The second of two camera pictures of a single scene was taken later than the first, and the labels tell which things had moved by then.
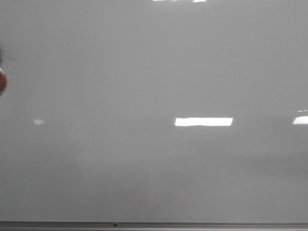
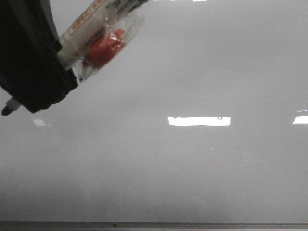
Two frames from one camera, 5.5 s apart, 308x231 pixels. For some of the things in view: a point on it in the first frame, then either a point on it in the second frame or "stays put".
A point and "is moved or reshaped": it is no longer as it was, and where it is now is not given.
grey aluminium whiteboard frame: (148, 225) stays put
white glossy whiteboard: (161, 111) stays put
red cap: (3, 82) is moved or reshaped
